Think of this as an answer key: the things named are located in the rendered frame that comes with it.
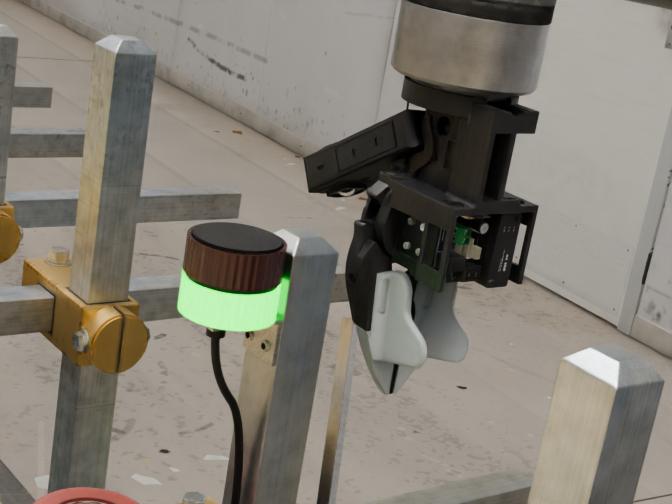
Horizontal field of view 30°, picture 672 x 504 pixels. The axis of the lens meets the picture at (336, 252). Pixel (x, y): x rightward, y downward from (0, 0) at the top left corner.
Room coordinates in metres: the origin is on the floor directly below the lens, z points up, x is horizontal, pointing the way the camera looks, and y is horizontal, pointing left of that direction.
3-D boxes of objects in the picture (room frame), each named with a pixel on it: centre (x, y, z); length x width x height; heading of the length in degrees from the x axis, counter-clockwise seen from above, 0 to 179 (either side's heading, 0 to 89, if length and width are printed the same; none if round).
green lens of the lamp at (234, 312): (0.71, 0.06, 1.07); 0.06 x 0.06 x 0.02
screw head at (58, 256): (0.99, 0.23, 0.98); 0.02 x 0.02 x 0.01
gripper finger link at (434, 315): (0.77, -0.07, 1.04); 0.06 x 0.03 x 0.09; 39
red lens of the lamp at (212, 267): (0.71, 0.06, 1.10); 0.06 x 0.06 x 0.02
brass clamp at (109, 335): (0.95, 0.20, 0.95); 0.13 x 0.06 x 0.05; 39
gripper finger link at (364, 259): (0.77, -0.03, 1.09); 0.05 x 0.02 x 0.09; 129
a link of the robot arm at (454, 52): (0.77, -0.06, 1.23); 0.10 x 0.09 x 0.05; 129
